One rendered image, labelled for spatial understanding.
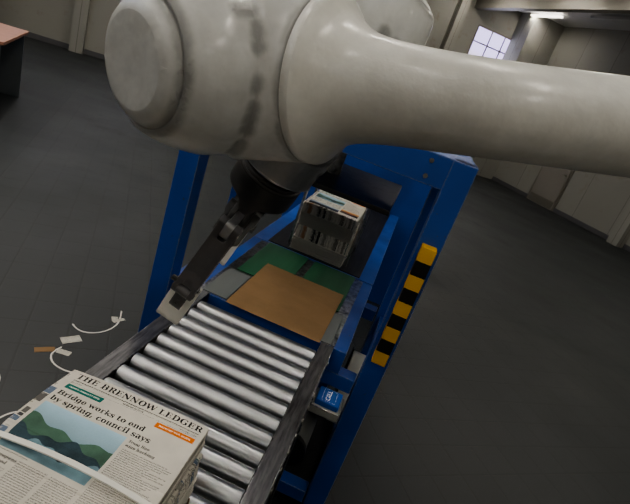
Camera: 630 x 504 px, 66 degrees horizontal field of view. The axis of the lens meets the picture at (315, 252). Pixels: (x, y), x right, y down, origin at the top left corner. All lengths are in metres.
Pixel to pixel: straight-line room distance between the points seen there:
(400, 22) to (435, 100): 0.16
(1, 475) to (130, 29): 0.70
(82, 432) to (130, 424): 0.07
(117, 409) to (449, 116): 0.80
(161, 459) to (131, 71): 0.70
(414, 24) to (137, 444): 0.74
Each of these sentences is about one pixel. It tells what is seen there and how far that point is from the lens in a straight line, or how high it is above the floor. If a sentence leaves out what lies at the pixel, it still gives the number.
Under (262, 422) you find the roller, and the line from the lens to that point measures 1.37.
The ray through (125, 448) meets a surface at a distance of 0.90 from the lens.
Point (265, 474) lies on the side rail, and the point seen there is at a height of 0.80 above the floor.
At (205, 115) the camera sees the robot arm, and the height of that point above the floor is 1.64.
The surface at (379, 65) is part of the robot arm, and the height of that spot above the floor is 1.69.
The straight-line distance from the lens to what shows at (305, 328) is 1.79.
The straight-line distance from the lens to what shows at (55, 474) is 0.86.
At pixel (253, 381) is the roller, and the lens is 1.47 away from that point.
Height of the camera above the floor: 1.68
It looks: 21 degrees down
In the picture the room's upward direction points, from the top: 20 degrees clockwise
